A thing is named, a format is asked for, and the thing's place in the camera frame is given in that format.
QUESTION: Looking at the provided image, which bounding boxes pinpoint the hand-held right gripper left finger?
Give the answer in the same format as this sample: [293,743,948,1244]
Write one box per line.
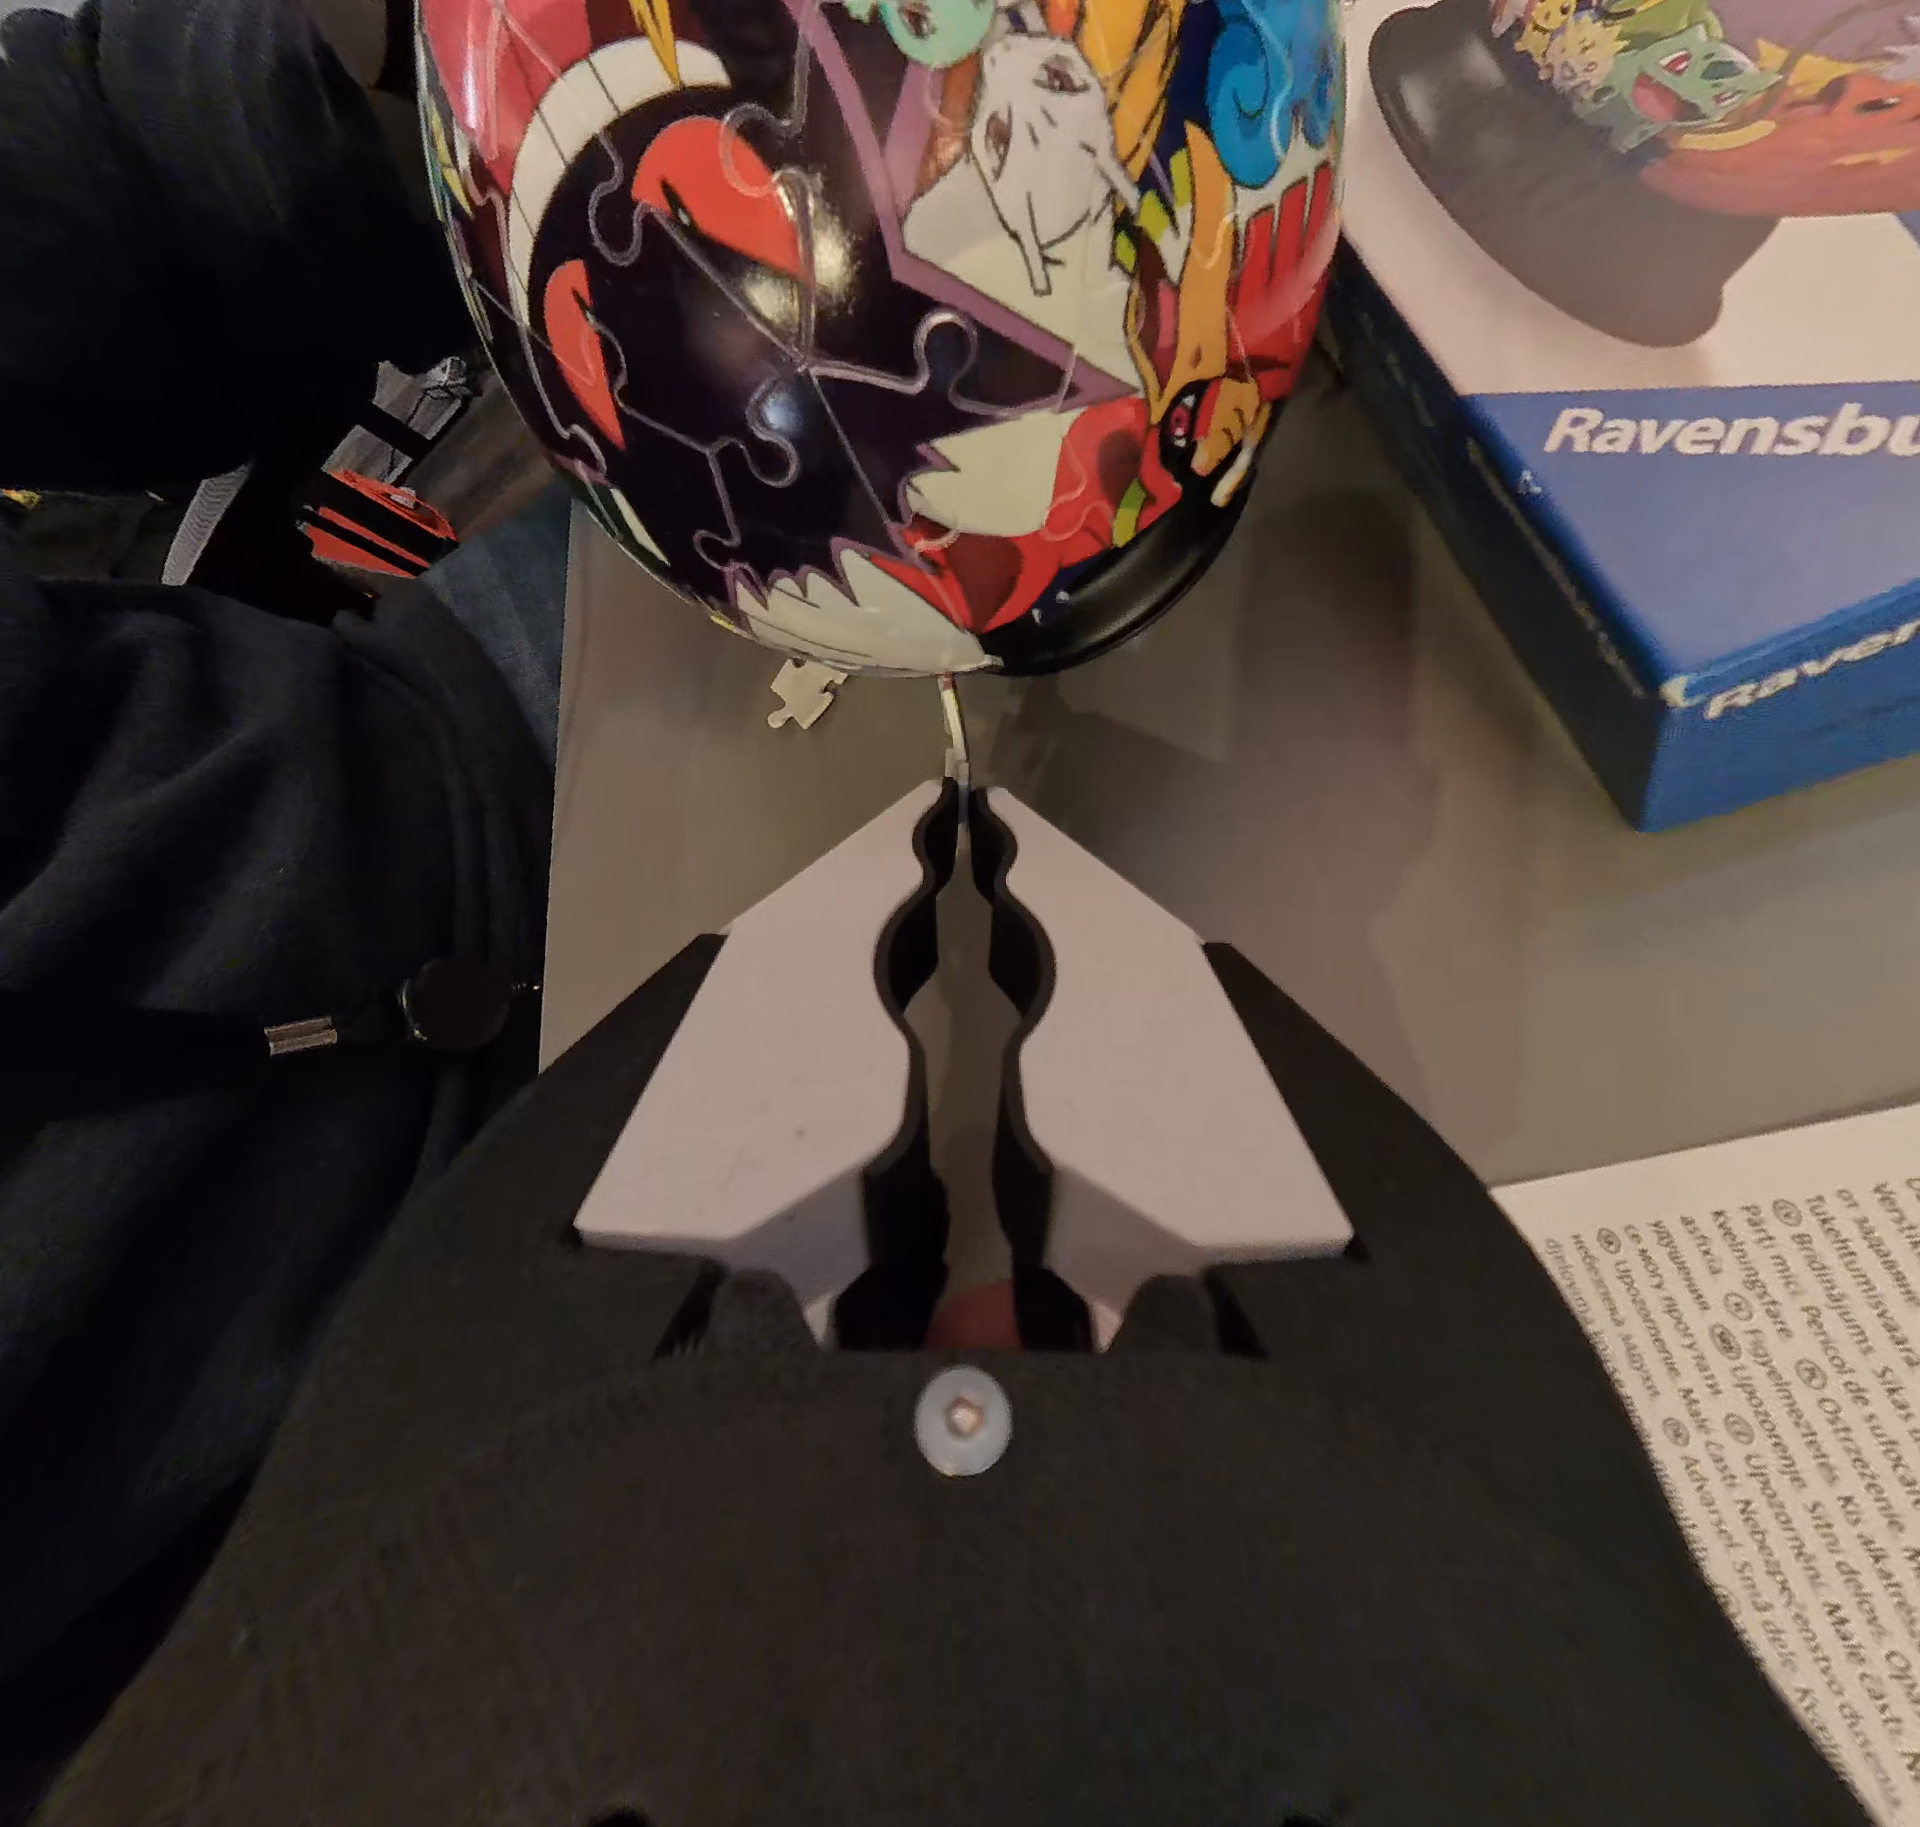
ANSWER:
[574,782,963,1349]

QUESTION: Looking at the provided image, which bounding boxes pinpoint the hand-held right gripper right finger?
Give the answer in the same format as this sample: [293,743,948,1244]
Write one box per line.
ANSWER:
[973,784,1354,1351]

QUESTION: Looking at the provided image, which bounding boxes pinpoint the black round ball stand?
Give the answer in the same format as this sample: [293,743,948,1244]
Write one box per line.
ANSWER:
[982,478,1263,674]

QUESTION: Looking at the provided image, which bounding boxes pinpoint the colourful puzzle ball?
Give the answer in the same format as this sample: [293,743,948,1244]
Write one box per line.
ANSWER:
[419,0,1349,678]

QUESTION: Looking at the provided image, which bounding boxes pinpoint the blue puzzle box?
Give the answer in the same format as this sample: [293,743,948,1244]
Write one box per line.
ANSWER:
[1326,0,1920,834]

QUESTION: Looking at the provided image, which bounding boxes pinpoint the person's blue jeans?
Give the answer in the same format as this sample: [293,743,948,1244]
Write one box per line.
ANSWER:
[427,500,572,771]

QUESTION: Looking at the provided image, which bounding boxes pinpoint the white instruction leaflet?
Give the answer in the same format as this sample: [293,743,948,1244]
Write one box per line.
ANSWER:
[1492,1108,1920,1827]

